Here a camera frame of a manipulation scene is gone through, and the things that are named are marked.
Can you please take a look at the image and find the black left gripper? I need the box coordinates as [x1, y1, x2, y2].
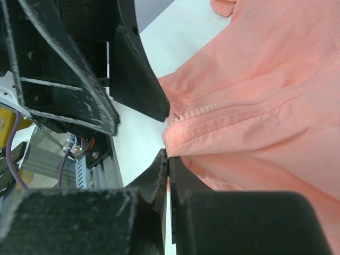
[1, 1, 169, 135]

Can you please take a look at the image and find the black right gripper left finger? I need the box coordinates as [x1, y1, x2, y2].
[1, 149, 167, 254]

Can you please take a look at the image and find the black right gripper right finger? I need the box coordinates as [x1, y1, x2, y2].
[168, 157, 332, 254]

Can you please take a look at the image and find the peach pink zip jacket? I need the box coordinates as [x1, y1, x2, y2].
[159, 1, 339, 254]

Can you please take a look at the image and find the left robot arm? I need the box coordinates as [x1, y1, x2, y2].
[1, 1, 169, 139]

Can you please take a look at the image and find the white slotted cable duct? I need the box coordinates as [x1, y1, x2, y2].
[75, 156, 88, 189]

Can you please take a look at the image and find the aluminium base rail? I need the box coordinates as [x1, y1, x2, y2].
[22, 129, 123, 189]

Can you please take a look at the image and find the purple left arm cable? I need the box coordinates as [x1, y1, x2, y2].
[5, 111, 72, 190]

